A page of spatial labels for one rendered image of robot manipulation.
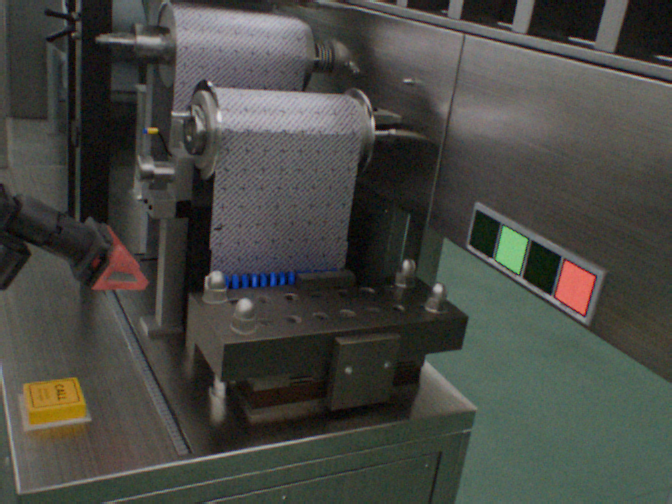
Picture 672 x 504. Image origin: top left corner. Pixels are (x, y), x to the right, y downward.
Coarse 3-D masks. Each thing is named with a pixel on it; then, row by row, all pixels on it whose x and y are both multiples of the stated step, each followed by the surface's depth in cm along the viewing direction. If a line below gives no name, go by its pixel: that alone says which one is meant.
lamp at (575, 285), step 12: (564, 264) 92; (564, 276) 92; (576, 276) 90; (588, 276) 89; (564, 288) 92; (576, 288) 91; (588, 288) 89; (564, 300) 92; (576, 300) 91; (588, 300) 89
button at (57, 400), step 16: (32, 384) 102; (48, 384) 103; (64, 384) 103; (32, 400) 99; (48, 400) 99; (64, 400) 100; (80, 400) 100; (32, 416) 97; (48, 416) 98; (64, 416) 99; (80, 416) 100
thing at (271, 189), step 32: (224, 160) 109; (256, 160) 112; (288, 160) 114; (320, 160) 116; (352, 160) 119; (224, 192) 111; (256, 192) 114; (288, 192) 116; (320, 192) 119; (352, 192) 121; (224, 224) 113; (256, 224) 116; (288, 224) 118; (320, 224) 121
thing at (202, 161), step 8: (200, 96) 111; (208, 96) 109; (192, 104) 114; (200, 104) 112; (208, 104) 108; (208, 112) 108; (360, 112) 119; (208, 120) 108; (208, 128) 108; (208, 136) 108; (208, 144) 109; (208, 152) 109; (360, 152) 120; (200, 160) 112; (208, 160) 110; (200, 168) 113
